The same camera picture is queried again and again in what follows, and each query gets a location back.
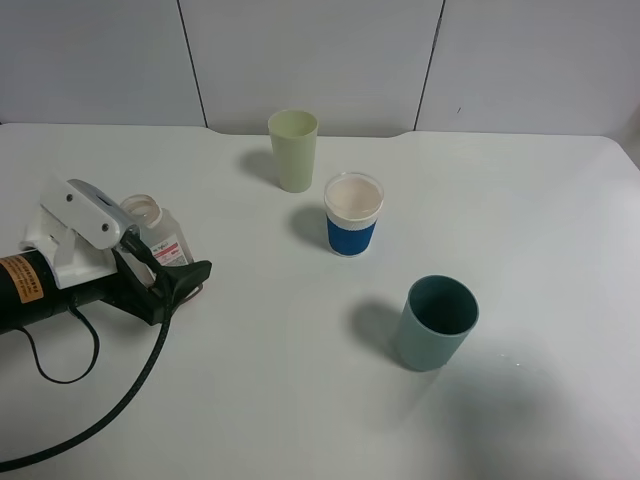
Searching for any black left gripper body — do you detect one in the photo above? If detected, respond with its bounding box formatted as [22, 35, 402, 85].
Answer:
[69, 250, 165, 326]

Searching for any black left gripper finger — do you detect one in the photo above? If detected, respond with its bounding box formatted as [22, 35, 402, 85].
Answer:
[151, 260, 212, 320]

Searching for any clear plastic drink bottle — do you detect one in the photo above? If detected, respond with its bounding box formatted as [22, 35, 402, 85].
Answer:
[120, 194, 194, 267]

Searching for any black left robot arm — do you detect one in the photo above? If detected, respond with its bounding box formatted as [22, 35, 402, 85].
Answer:
[1, 250, 212, 333]

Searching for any pale green plastic cup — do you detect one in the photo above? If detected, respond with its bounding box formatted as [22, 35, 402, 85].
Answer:
[268, 110, 319, 193]

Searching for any glass cup with blue sleeve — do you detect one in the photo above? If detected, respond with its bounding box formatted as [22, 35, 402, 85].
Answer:
[324, 172, 384, 257]

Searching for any teal plastic cup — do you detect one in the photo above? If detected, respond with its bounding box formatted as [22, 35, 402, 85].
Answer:
[395, 275, 479, 372]

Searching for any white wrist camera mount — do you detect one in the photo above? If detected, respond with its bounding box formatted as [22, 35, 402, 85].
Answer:
[19, 176, 140, 290]

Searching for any thin black cable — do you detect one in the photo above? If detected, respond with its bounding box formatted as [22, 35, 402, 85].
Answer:
[13, 303, 100, 386]

